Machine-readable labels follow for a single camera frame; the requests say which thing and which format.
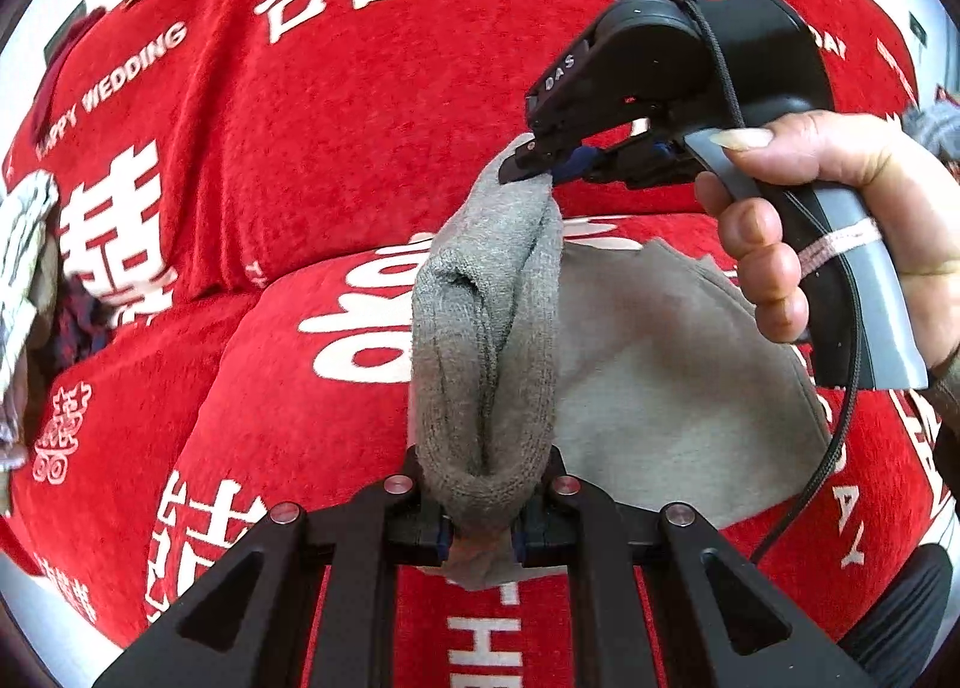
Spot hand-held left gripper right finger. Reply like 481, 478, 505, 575
514, 446, 878, 688

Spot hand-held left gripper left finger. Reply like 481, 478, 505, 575
94, 444, 455, 688

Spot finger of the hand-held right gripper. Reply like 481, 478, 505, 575
555, 133, 698, 190
497, 133, 560, 185

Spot grey knit garment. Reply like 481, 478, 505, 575
409, 133, 833, 591

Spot person's right hand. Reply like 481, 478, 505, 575
694, 110, 960, 370

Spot pink elastic band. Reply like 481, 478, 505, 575
799, 217, 882, 278

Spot red printed blanket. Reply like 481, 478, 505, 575
0, 0, 960, 688

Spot person's dark ribbed pants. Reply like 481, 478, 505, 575
836, 542, 957, 674

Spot dark plaid cloth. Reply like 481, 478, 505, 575
45, 275, 113, 374

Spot light patterned cloth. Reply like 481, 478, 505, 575
0, 170, 61, 471

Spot black braided cable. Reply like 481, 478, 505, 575
679, 0, 860, 565

